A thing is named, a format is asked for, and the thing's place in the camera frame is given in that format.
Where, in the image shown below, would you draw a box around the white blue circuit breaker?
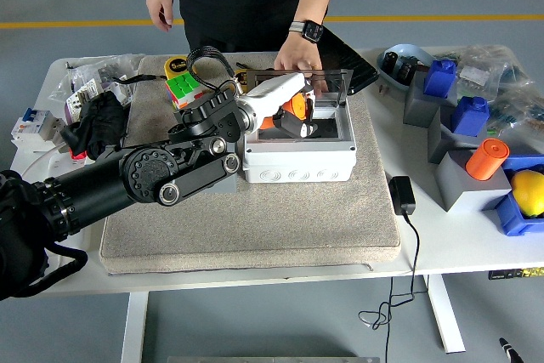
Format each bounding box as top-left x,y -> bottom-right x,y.
10,106 -> 65,154

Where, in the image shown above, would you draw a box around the person's left hand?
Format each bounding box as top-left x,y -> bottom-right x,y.
274,33 -> 324,73

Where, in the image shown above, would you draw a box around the clear bag of parts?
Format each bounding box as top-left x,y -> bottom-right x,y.
433,44 -> 530,99
486,80 -> 544,156

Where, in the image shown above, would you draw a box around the folded black umbrella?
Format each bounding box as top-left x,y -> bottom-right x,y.
59,90 -> 131,160

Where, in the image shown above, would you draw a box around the grey block with round hole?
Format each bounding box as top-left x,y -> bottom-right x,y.
202,169 -> 239,195

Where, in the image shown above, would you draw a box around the black power adapter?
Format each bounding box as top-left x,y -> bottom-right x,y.
388,175 -> 417,216

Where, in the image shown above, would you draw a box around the blue block battery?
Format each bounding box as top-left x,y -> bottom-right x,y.
423,59 -> 456,99
450,96 -> 490,137

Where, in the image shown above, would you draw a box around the black table control panel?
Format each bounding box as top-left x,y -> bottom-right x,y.
487,267 -> 544,281

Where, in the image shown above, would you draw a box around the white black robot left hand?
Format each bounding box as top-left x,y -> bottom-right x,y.
245,72 -> 319,139

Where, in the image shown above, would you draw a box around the grey block holder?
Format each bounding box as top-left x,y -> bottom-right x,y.
427,105 -> 485,164
433,149 -> 513,213
402,70 -> 459,128

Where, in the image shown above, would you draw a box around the black wrist strap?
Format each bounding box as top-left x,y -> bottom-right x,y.
112,74 -> 169,85

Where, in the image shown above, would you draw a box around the person's right hand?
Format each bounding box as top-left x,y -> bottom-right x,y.
145,0 -> 175,33

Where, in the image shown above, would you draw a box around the grey-brown mat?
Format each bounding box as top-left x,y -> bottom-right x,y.
99,51 -> 403,275

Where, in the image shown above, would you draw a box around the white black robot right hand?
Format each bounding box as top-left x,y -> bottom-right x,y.
497,337 -> 524,363

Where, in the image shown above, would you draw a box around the black wrist watch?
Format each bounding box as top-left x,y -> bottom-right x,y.
288,19 -> 325,44

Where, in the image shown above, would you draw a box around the white junction box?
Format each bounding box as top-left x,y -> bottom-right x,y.
241,67 -> 357,184

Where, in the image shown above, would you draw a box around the large colourful puzzle cube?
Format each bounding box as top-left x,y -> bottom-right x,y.
164,72 -> 209,110

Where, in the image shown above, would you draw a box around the orange cylinder battery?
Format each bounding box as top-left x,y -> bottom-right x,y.
258,94 -> 308,130
465,138 -> 510,181

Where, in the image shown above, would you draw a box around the yellow lemon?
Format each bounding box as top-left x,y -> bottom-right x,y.
509,169 -> 544,218

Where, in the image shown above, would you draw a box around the white cable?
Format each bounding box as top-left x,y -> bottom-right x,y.
20,141 -> 65,178

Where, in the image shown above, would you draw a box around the blue storage bin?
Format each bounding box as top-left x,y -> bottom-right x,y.
492,154 -> 544,236

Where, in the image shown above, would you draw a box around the black plastic case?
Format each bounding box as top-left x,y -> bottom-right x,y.
316,26 -> 381,96

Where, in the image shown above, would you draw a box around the clear bags with switches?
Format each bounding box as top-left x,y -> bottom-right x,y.
65,53 -> 148,126

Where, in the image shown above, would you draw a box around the black adapter cord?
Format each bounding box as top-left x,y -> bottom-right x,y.
359,212 -> 430,363

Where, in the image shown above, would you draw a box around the white switch module, purple edge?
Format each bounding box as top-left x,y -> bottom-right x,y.
63,77 -> 103,124

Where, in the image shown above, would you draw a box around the light blue bowl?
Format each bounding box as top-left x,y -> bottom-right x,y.
377,43 -> 439,93

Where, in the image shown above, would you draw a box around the white table leg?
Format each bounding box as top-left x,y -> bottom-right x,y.
121,292 -> 150,363
424,274 -> 467,354

